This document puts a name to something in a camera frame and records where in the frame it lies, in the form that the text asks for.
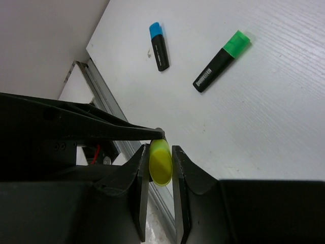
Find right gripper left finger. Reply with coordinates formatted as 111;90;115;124
1;144;149;243

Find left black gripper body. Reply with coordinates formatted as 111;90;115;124
1;133;119;182

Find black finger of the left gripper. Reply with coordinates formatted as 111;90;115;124
1;93;165;140

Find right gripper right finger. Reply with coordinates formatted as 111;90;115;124
172;146;324;243

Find yellow black highlighter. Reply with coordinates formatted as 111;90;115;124
149;139;173;187

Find blue black highlighter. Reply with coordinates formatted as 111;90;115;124
149;22;170;72

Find green black highlighter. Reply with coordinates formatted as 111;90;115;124
193;30;250;93

